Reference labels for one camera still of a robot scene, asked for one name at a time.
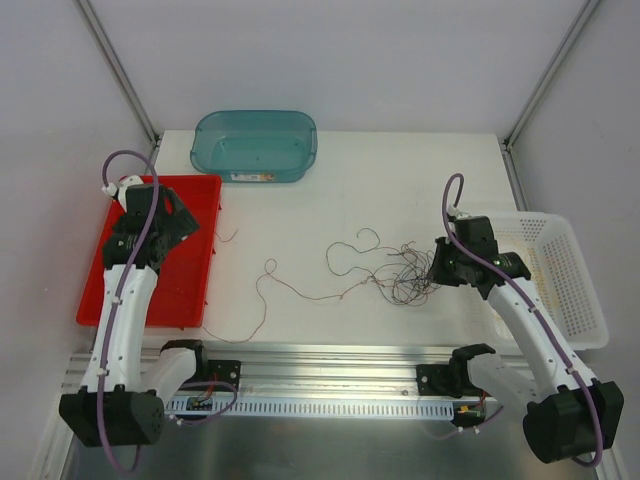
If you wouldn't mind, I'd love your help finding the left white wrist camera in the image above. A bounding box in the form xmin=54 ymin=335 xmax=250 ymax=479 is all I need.
xmin=101 ymin=175 xmax=143 ymax=208

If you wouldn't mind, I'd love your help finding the teal plastic tub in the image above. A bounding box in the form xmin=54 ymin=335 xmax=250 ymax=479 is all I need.
xmin=190 ymin=110 xmax=318 ymax=183

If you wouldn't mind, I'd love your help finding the aluminium mounting rail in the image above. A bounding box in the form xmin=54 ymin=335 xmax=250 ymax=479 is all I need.
xmin=60 ymin=342 xmax=601 ymax=401

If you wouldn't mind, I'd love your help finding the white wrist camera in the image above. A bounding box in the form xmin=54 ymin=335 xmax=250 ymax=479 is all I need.
xmin=446 ymin=205 xmax=472 ymax=223
xmin=101 ymin=175 xmax=143 ymax=208

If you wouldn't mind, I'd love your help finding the white perforated plastic basket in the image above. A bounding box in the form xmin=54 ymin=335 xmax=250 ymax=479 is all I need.
xmin=486 ymin=211 xmax=609 ymax=351

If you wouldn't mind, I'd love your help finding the right aluminium frame post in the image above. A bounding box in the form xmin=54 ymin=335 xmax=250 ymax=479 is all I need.
xmin=503 ymin=0 xmax=603 ymax=152

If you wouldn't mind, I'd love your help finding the aluminium frame post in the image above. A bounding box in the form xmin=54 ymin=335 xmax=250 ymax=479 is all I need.
xmin=73 ymin=0 xmax=160 ymax=147
xmin=503 ymin=0 xmax=603 ymax=152

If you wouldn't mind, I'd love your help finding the left aluminium frame post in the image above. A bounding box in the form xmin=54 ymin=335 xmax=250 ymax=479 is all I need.
xmin=73 ymin=0 xmax=160 ymax=147

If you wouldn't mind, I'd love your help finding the red plastic tray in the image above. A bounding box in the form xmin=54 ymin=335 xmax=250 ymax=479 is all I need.
xmin=76 ymin=175 xmax=222 ymax=329

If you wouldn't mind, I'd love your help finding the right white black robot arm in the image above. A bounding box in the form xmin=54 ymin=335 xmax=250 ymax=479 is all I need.
xmin=427 ymin=214 xmax=624 ymax=467

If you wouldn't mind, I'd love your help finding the red wire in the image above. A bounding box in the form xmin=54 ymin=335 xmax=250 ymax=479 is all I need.
xmin=169 ymin=227 xmax=381 ymax=345

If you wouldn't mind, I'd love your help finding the white slotted cable duct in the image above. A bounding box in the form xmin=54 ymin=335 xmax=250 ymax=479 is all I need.
xmin=165 ymin=395 xmax=454 ymax=421

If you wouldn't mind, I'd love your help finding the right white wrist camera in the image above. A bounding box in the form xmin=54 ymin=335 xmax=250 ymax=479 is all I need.
xmin=446 ymin=205 xmax=472 ymax=223

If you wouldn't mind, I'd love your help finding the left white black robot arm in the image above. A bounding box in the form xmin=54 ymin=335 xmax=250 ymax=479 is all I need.
xmin=59 ymin=176 xmax=210 ymax=448

